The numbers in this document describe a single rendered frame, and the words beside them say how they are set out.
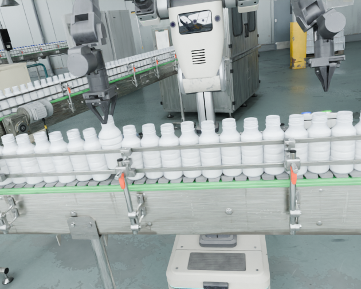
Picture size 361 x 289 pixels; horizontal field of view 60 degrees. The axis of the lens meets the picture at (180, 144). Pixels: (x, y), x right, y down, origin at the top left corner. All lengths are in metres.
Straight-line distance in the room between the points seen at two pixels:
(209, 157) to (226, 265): 0.92
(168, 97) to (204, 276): 3.69
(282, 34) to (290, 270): 11.39
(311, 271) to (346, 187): 1.21
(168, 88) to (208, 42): 3.60
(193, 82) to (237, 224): 0.72
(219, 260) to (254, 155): 0.96
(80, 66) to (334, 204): 0.76
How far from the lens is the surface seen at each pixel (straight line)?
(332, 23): 1.03
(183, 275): 1.71
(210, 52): 1.40
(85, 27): 0.89
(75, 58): 0.83
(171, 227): 1.00
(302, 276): 2.06
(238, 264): 1.72
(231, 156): 0.88
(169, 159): 0.90
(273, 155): 0.89
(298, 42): 8.42
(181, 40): 1.41
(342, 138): 0.89
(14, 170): 1.16
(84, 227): 1.10
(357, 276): 2.13
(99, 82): 0.90
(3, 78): 5.10
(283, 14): 12.90
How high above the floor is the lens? 1.43
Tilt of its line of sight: 21 degrees down
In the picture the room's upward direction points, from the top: 8 degrees counter-clockwise
